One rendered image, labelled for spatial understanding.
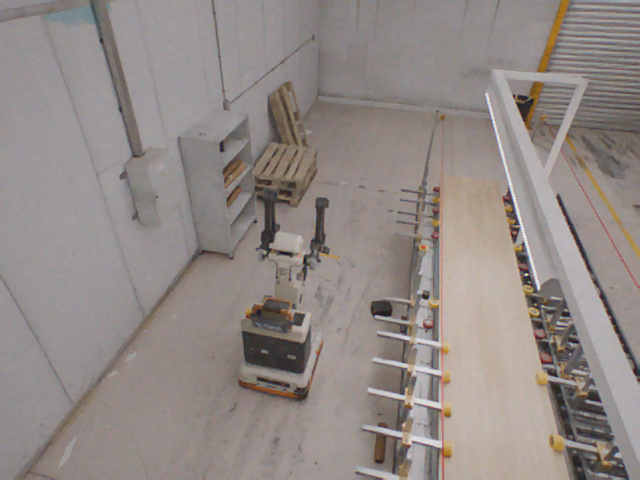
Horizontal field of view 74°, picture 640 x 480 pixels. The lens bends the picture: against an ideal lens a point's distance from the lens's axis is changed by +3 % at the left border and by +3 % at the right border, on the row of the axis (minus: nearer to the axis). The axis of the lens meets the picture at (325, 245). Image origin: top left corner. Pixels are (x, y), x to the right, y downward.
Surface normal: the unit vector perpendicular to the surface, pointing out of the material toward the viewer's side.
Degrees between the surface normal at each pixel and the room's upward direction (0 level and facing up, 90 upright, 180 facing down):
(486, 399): 0
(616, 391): 0
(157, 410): 0
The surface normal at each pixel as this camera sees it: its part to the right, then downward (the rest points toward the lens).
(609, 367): 0.04, -0.80
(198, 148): -0.22, 0.58
